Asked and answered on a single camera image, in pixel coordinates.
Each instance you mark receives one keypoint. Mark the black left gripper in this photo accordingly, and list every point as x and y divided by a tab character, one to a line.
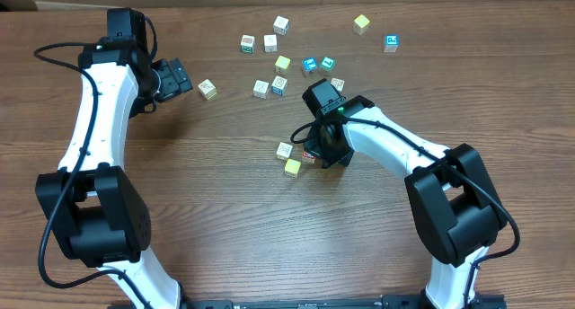
178	78

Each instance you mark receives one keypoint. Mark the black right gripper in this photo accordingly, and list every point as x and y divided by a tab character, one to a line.
335	154

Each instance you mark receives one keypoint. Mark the plain cream wooden block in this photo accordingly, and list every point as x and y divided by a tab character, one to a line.
270	43

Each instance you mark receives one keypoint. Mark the yellow top block far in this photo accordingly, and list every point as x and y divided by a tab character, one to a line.
361	24

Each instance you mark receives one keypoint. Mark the blue top wooden block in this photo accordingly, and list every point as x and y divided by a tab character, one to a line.
309	66

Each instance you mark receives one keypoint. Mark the yellow top wooden block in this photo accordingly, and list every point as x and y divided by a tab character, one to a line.
292	167

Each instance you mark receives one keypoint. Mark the cream block green letter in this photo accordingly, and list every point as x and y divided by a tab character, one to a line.
247	44

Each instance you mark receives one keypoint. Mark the cream block red letter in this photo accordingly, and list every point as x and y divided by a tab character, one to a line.
261	89

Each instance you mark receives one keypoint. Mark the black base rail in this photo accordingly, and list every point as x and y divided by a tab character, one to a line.
310	304

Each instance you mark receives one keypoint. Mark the cream block top row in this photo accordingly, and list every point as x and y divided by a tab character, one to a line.
281	25

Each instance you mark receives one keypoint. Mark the cream block green side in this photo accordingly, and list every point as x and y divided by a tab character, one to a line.
338	83

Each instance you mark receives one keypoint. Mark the cream block brown drawing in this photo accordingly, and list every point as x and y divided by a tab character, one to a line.
207	89

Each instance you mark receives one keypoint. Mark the cream block blue letter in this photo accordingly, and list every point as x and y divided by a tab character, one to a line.
278	85

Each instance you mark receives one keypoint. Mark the blue top block far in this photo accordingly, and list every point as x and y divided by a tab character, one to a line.
391	43

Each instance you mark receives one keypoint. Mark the green top wooden block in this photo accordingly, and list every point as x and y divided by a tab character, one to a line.
327	65

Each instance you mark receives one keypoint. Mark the red top wooden block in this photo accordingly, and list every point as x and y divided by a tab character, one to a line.
307	157

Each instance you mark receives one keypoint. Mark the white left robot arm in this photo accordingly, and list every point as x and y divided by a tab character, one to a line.
98	224

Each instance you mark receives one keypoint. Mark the cream umbrella wooden block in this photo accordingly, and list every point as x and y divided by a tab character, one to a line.
284	151

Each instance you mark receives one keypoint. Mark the yellow top block middle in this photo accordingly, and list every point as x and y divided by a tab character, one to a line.
282	64

